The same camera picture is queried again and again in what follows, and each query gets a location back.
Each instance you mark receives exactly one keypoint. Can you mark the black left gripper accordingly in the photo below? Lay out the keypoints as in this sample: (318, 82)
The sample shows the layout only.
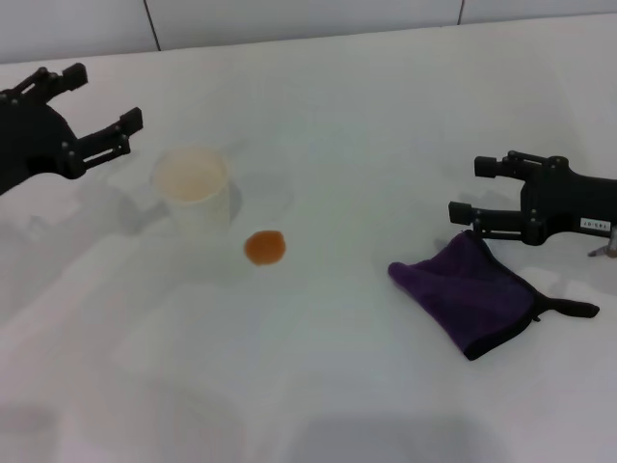
(34, 140)

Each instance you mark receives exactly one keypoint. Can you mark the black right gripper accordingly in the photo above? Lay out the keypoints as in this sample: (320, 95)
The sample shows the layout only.
(564, 202)

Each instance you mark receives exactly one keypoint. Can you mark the purple rag with black trim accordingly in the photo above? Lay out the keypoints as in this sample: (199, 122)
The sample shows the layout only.
(467, 299)

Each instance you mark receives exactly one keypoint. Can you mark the white paper cup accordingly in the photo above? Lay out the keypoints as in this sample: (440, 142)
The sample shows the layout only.
(193, 183)

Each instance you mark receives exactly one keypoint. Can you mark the brown water stain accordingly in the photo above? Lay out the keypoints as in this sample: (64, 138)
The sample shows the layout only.
(265, 247)

